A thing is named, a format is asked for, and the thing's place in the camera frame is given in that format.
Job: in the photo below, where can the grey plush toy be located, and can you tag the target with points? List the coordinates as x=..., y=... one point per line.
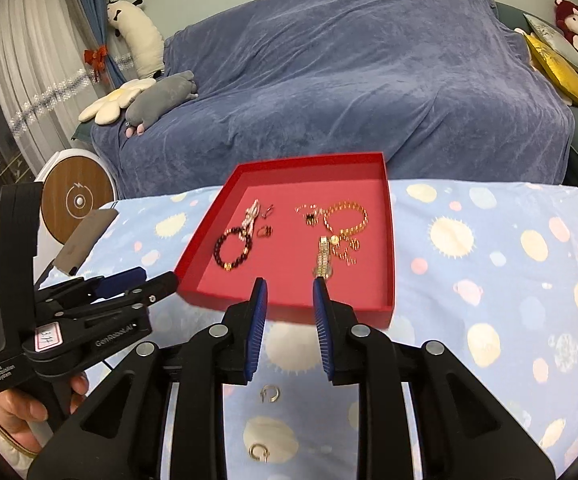
x=161, y=97

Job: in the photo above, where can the silver pillow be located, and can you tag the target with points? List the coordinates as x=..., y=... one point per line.
x=551, y=35

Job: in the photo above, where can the round wooden side table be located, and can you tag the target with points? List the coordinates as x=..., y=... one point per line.
x=76, y=200

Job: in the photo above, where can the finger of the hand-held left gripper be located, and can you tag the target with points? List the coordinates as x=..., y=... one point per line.
x=161, y=285
x=119, y=277

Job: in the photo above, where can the gold pillow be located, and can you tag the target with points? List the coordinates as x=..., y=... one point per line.
x=559, y=70

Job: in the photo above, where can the cream flower pillow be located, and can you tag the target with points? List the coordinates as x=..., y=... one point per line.
x=114, y=100

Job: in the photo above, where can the cream llama plush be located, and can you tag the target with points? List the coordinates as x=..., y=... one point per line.
x=141, y=40

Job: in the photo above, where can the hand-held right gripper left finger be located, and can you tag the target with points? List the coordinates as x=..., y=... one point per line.
x=256, y=330

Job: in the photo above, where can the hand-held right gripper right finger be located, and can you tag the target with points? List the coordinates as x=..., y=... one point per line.
x=324, y=330

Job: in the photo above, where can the gold hoop earring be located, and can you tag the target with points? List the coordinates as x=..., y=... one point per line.
x=275, y=397
x=252, y=452

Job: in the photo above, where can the gold ear clip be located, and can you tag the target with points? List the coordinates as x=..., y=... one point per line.
x=264, y=232

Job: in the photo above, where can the brown grey board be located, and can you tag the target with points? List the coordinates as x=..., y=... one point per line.
x=84, y=240

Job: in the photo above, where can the blue sofa cover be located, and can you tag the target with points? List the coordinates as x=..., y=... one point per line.
x=344, y=85

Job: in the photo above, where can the red bow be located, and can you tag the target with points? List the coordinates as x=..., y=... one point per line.
x=96, y=55

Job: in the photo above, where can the blue planet-print tablecloth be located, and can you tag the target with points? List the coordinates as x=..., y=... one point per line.
x=469, y=285

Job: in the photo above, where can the person's left hand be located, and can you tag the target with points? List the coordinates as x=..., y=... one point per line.
x=19, y=410

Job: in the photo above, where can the gold wristwatch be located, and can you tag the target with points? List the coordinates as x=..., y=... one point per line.
x=323, y=257

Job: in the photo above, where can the red cardboard box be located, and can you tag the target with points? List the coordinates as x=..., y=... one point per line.
x=289, y=260

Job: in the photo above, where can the blue curtain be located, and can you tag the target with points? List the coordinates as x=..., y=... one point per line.
x=86, y=0

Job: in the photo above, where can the white curtain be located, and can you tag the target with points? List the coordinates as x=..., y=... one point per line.
x=34, y=60

